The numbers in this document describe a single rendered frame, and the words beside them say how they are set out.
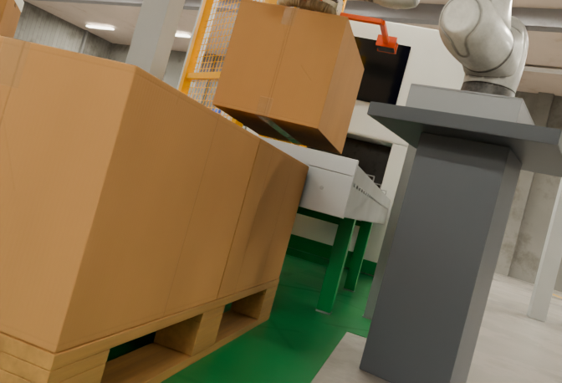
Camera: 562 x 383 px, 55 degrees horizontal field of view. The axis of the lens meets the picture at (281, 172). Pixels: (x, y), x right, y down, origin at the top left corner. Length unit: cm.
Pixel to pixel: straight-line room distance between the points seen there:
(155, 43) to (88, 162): 231
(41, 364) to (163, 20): 246
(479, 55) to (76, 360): 121
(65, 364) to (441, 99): 118
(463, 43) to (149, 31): 196
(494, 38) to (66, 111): 111
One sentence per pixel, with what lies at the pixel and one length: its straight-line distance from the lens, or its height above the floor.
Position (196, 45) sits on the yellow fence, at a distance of 359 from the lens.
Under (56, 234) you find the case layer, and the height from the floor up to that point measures 29.
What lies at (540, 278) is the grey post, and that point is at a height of 32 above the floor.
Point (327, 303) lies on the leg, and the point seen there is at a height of 4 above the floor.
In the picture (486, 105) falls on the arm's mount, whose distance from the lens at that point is 158.
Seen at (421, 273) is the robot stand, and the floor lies 31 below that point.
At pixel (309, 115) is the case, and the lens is 186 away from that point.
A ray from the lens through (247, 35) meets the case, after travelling 201.
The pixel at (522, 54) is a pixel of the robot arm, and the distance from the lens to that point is 176.
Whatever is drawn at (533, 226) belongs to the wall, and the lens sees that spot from 1257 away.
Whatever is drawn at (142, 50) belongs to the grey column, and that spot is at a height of 97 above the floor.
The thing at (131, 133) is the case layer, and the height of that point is 45.
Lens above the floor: 43
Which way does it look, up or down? 2 degrees up
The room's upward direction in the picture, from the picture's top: 15 degrees clockwise
